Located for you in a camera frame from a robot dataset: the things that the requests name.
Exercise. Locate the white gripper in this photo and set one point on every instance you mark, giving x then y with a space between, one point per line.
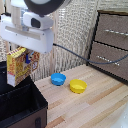
28 36

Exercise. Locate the yellow red granola bar box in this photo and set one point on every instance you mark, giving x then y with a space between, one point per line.
18 66

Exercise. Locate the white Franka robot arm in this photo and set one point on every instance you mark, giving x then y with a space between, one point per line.
40 10

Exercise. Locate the blue plastic bowl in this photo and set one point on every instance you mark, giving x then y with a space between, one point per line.
58 79

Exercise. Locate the white mesh curtain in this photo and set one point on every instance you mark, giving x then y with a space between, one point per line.
71 36

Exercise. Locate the black plastic storage case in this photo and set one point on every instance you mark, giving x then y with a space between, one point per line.
18 106

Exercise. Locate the yellow plastic bowl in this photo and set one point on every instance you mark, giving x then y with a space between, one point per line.
78 86

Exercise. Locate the brown drawer cabinet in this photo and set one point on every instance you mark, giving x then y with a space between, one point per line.
111 43

